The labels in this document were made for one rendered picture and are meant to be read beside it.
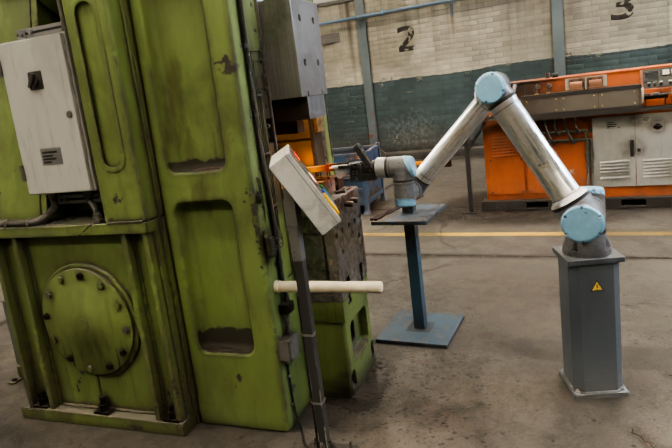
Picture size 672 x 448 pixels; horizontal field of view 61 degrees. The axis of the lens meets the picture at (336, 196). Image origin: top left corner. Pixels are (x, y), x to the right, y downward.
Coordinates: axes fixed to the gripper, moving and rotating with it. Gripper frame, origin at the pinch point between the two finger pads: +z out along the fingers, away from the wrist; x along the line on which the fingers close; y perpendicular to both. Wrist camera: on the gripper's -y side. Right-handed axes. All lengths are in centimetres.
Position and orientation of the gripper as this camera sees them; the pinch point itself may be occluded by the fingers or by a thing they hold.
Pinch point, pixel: (332, 166)
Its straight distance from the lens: 253.0
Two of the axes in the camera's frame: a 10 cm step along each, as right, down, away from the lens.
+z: -9.4, 0.4, 3.5
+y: 1.1, 9.8, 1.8
